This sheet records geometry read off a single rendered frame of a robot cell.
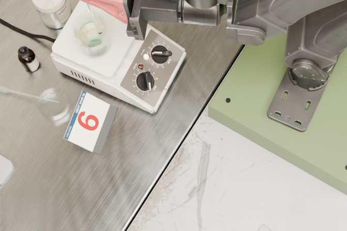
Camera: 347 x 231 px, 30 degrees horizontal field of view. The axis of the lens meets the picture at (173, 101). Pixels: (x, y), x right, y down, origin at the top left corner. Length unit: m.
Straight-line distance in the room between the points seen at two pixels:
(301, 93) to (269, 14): 0.25
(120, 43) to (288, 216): 0.40
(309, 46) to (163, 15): 0.21
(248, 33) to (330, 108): 0.26
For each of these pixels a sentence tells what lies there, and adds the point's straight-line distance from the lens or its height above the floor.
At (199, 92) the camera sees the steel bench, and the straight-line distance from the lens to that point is 1.15.
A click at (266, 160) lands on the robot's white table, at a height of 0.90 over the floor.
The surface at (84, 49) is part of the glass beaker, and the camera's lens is 1.06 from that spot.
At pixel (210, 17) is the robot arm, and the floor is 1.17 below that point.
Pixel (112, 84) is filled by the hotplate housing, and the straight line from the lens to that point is 1.09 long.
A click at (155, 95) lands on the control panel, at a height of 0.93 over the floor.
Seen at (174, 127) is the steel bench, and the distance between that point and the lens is 1.13.
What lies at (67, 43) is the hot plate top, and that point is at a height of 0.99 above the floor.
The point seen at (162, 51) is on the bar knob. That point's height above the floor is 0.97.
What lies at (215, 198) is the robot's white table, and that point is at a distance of 1.09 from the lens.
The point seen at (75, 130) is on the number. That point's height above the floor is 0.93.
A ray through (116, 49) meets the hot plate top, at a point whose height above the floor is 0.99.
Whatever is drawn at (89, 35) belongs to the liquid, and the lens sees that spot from 1.06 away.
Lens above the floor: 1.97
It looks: 70 degrees down
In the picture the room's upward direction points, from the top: 7 degrees counter-clockwise
